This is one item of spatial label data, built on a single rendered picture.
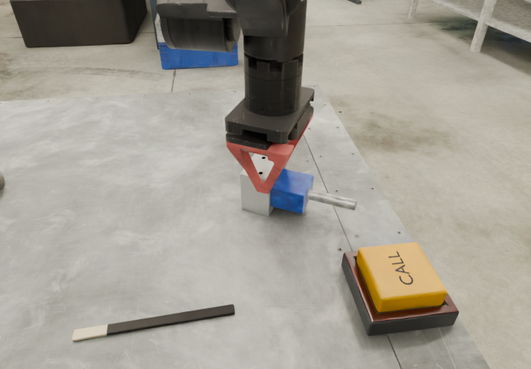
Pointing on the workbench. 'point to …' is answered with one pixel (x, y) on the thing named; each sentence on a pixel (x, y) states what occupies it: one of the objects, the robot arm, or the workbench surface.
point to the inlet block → (284, 191)
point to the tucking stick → (152, 322)
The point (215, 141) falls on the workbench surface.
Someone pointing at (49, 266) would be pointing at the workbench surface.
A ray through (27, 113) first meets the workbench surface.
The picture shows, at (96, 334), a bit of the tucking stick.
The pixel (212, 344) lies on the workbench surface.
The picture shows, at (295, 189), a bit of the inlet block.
